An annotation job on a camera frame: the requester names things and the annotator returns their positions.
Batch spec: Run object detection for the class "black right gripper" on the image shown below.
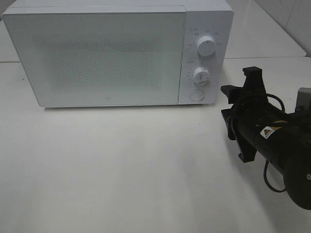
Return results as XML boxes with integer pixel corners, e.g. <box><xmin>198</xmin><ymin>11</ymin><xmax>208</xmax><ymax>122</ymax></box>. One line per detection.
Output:
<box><xmin>221</xmin><ymin>70</ymin><xmax>277</xmax><ymax>162</ymax></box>

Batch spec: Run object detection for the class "round white door button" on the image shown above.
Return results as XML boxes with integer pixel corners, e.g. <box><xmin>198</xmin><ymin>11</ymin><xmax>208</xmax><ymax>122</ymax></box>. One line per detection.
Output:
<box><xmin>190</xmin><ymin>90</ymin><xmax>205</xmax><ymax>101</ymax></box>

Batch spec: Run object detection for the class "white microwave door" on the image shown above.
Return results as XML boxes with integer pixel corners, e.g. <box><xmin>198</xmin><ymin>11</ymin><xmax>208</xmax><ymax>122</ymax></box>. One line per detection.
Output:
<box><xmin>3</xmin><ymin>6</ymin><xmax>186</xmax><ymax>107</ymax></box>

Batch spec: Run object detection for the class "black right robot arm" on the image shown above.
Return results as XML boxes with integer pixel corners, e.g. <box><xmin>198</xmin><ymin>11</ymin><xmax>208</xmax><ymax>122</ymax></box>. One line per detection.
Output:
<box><xmin>221</xmin><ymin>67</ymin><xmax>311</xmax><ymax>210</ymax></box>

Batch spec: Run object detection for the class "lower white timer knob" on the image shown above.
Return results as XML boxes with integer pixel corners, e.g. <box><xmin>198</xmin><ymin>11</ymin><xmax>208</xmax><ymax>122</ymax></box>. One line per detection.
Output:
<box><xmin>193</xmin><ymin>67</ymin><xmax>210</xmax><ymax>85</ymax></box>

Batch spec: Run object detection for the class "upper white power knob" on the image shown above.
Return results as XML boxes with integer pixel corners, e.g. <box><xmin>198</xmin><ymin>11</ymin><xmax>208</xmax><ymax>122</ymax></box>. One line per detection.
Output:
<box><xmin>196</xmin><ymin>35</ymin><xmax>216</xmax><ymax>57</ymax></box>

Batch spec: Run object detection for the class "white microwave oven body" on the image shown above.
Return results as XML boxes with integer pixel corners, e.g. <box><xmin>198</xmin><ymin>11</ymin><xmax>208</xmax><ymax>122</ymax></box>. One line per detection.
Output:
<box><xmin>2</xmin><ymin>0</ymin><xmax>234</xmax><ymax>105</ymax></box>

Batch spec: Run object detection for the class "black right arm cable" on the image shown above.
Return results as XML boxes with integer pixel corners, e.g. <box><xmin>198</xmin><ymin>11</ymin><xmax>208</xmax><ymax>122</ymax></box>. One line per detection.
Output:
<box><xmin>264</xmin><ymin>93</ymin><xmax>287</xmax><ymax>190</ymax></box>

